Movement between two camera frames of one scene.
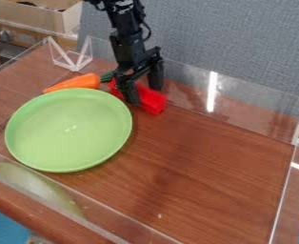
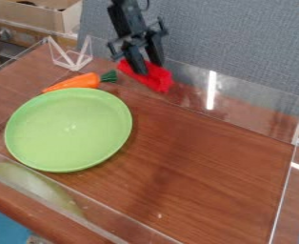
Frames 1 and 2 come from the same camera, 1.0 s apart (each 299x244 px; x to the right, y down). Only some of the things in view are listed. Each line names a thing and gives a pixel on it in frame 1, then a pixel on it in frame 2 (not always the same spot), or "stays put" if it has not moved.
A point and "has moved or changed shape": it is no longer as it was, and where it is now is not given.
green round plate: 66,129 stays put
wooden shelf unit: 10,38 stays put
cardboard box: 53,15 stays put
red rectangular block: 150,100 has moved or changed shape
